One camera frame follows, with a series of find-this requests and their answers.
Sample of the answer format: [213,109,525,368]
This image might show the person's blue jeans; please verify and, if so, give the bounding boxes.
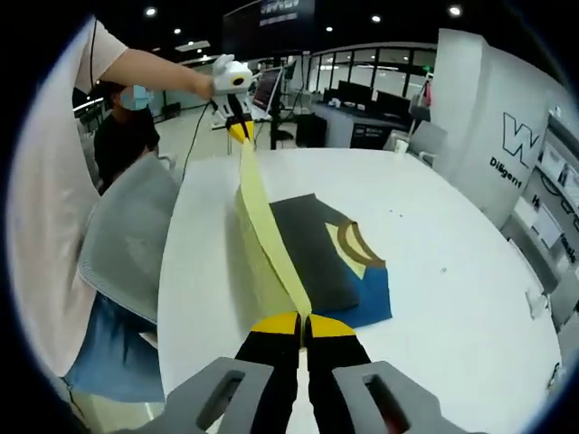
[62,291,166,406]

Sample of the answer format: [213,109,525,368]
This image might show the tilted computer monitor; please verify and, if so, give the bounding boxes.
[251,67,284,114]

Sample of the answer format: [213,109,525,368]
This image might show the grey mesh office chair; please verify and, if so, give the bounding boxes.
[76,151,182,326]

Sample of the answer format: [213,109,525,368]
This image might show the black office chair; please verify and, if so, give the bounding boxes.
[296,112,327,148]

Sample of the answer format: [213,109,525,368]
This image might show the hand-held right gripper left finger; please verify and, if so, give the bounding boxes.
[135,310,302,434]

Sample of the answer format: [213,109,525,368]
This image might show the yellow blue grey garment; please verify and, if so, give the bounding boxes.
[233,135,394,330]

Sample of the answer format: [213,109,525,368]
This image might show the person's white shirt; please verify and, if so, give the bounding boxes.
[6,15,132,379]

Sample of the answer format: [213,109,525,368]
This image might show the black desk monitor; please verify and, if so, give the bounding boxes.
[375,90,411,117]
[337,80,375,103]

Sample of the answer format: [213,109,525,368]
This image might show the dark hanging display screen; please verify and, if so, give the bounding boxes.
[221,0,317,55]

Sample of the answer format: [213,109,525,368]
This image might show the grey shelving unit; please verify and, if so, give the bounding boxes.
[513,103,579,272]

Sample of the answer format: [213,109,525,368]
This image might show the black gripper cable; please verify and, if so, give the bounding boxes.
[180,101,214,182]

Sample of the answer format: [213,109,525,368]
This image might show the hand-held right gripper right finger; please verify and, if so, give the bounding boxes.
[303,312,488,434]

